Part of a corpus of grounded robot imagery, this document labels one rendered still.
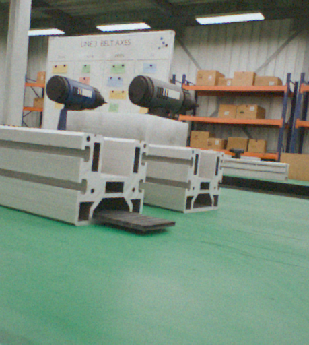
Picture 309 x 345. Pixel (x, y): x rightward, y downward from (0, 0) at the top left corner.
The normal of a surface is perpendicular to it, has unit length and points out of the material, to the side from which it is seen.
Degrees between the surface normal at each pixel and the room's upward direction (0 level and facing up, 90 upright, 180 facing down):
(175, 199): 90
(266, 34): 90
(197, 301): 0
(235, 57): 90
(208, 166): 90
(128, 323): 0
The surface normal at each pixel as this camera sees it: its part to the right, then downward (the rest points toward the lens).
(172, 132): 0.81, 0.11
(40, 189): -0.58, -0.02
